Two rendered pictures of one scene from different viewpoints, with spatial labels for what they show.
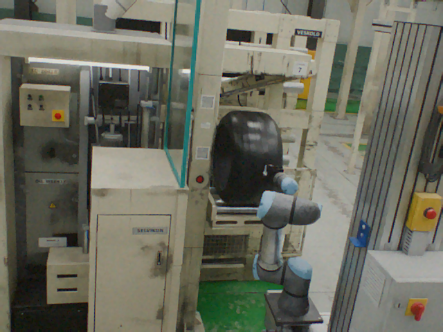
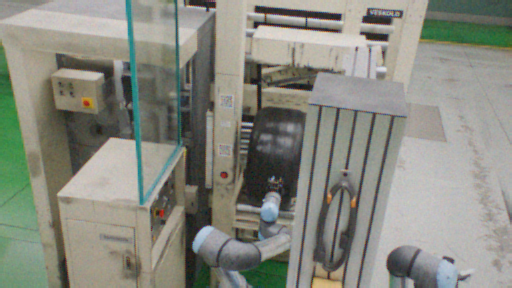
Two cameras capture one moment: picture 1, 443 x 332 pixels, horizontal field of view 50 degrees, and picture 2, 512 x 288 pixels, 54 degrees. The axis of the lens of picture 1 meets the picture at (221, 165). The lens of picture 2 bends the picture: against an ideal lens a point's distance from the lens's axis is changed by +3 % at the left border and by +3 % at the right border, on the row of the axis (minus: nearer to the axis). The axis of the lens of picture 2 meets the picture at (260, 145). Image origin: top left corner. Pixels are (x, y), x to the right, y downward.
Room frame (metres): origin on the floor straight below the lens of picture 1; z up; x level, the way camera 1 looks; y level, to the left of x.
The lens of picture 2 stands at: (0.46, -0.94, 2.52)
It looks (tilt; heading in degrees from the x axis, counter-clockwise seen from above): 28 degrees down; 22
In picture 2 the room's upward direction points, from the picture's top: 4 degrees clockwise
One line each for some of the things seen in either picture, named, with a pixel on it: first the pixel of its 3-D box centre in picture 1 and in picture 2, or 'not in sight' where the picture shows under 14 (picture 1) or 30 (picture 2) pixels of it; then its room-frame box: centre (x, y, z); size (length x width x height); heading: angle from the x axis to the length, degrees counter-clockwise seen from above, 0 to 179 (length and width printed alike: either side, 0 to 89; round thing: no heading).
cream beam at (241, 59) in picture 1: (257, 61); (308, 49); (3.02, -0.15, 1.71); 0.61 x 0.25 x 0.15; 106
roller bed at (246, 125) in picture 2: not in sight; (244, 139); (3.01, 0.21, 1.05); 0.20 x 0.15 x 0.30; 106
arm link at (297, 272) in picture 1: (297, 274); not in sight; (1.93, -0.40, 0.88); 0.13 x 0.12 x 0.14; 78
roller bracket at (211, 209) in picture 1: (207, 199); (239, 192); (2.65, 0.06, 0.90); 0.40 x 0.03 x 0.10; 16
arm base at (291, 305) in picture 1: (294, 297); not in sight; (1.92, -0.41, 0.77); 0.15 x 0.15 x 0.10
